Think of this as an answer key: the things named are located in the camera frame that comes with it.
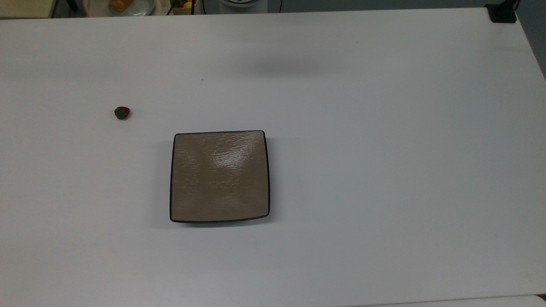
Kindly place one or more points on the red green strawberry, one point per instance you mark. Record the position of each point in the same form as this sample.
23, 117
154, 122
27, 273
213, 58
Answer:
122, 113

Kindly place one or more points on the square brown ceramic plate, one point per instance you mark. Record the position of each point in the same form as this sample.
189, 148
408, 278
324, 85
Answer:
219, 177

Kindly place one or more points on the white plate with orange food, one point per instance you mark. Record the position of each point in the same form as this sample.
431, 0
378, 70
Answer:
128, 6

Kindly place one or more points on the box with yellow fruit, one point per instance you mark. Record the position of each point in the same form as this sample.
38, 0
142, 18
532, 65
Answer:
183, 6

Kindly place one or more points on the black table clamp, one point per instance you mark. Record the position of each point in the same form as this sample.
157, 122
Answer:
502, 13

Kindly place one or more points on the beige wooden board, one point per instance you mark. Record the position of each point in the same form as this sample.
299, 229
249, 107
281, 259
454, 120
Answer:
25, 7

